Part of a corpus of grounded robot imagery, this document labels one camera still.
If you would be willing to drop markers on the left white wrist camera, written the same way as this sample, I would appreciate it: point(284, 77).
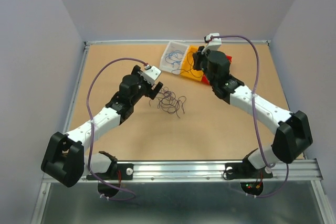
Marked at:
point(151, 74)

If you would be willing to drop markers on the white plastic bin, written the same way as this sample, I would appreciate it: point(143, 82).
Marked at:
point(173, 57)

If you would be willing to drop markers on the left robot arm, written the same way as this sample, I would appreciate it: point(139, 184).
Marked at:
point(65, 158)

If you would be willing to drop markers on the aluminium front rail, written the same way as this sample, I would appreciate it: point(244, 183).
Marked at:
point(215, 171)

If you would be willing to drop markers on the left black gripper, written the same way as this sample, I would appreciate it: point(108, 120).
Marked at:
point(136, 71)

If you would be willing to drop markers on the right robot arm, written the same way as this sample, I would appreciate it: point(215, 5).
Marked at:
point(292, 134)

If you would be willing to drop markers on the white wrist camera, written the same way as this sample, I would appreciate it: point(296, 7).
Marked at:
point(151, 74)
point(213, 42)

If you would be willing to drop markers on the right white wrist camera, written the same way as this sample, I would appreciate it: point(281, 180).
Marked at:
point(213, 42)

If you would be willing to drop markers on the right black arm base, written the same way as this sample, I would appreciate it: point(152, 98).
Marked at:
point(244, 170)

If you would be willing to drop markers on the yellow plastic bin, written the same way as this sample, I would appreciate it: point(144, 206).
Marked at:
point(187, 67)

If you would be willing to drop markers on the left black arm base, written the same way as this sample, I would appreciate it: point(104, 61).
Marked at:
point(119, 170)

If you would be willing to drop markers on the red plastic bin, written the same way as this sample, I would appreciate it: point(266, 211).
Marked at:
point(229, 58)

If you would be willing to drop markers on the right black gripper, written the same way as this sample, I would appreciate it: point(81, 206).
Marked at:
point(198, 56)

